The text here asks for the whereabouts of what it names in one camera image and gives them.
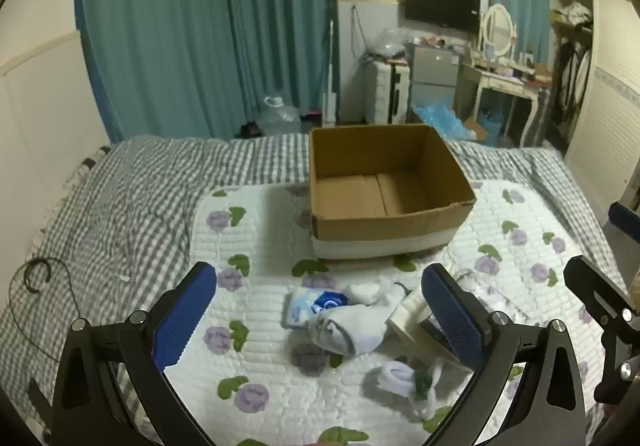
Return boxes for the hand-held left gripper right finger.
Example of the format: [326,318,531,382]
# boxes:
[421,264,587,446]

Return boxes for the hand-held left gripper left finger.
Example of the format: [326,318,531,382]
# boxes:
[50,262,217,446]

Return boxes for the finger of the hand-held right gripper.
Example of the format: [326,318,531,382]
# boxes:
[608,201,640,233]
[563,255,640,408]

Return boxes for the white paper box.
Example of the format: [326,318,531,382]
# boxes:
[387,292,470,368]

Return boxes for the clear plastic package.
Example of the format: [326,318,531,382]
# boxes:
[452,268,532,323]

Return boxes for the white sock with green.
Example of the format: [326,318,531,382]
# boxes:
[372,357,447,423]

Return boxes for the small white sock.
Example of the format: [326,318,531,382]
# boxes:
[347,280,384,305]

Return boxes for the white sock grey stripe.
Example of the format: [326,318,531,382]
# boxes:
[307,278,415,357]

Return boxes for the blue white tissue packet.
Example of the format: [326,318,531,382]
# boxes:
[282,288,351,330]

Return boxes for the white floral quilt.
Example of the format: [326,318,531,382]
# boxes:
[189,180,632,446]

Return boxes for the hanging dark clothes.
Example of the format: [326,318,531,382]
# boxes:
[554,28,594,128]

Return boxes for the small floor cardboard box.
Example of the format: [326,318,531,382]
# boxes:
[462,115,491,142]

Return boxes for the white dressing table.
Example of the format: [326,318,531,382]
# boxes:
[457,59,552,150]

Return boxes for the pile of blue plastic bags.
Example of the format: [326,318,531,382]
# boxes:
[414,96,476,141]

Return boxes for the clear water jug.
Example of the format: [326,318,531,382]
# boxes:
[257,96,302,137]

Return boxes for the white oval vanity mirror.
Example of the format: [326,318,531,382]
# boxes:
[481,3,517,63]

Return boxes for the white suitcase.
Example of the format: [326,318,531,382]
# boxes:
[364,62,412,126]

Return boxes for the white upright pole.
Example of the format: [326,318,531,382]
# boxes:
[322,18,339,123]

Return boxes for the clear plastic bag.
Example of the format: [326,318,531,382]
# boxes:
[369,27,409,60]

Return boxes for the wide teal curtain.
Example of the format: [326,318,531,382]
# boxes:
[75,0,342,145]

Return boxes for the black cable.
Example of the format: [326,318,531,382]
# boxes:
[10,257,77,363]

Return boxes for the black wall television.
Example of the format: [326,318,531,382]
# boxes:
[404,0,482,35]

